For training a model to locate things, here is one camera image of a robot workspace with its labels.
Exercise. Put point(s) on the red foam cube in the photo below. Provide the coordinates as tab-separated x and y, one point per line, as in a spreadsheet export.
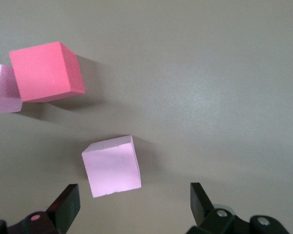
44	70

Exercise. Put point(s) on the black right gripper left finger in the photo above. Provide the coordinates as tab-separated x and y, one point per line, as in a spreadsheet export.
63	209

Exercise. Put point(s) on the pink foam cube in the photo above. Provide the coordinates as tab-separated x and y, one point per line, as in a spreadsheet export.
112	168
0	97

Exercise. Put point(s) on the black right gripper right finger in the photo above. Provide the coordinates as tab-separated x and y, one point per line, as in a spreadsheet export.
202	209

